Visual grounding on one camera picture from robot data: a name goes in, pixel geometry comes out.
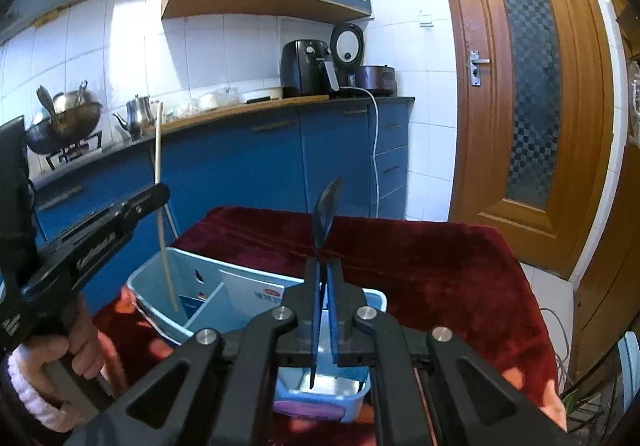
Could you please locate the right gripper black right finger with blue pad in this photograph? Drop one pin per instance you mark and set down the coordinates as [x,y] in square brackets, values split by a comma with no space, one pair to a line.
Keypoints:
[429,388]

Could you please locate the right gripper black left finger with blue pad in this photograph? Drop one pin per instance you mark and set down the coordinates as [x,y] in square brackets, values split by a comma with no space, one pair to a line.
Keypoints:
[217,389]

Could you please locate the left hand white cuff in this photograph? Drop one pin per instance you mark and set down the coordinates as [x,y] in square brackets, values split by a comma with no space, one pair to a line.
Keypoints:
[29,390]

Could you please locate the light blue utensil box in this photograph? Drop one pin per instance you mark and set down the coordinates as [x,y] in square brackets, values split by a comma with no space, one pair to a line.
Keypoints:
[184,293]

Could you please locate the gas stove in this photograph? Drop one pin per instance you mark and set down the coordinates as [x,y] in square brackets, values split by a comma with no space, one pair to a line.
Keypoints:
[75,151]

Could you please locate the red floral blanket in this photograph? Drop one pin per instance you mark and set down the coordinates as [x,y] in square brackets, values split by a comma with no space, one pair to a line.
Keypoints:
[463,277]

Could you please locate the light blue chair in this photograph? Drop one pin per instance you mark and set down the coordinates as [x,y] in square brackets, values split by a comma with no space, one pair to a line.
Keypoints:
[628,349]

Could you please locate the black wok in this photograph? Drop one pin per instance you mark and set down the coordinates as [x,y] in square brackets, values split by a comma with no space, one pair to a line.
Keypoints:
[64,119]

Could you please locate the steel kettle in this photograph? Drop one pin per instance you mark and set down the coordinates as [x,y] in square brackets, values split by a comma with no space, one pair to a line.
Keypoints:
[139,118]

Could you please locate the blue base cabinets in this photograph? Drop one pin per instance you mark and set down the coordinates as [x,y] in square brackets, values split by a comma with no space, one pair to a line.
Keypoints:
[274,159]

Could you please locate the black air fryer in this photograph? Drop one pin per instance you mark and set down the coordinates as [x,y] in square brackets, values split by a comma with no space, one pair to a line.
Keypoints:
[307,69]

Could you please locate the dark round cooker pot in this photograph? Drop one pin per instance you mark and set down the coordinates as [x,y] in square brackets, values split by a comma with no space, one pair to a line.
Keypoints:
[380,80]

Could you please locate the wooden door with glass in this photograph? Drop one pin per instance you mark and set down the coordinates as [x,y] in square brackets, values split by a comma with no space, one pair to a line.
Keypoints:
[534,140]

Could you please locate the black rice cooker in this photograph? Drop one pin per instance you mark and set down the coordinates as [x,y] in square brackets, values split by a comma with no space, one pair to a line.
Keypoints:
[347,49]

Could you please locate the silver door handle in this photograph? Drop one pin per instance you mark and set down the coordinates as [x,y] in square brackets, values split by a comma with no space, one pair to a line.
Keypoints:
[476,63]

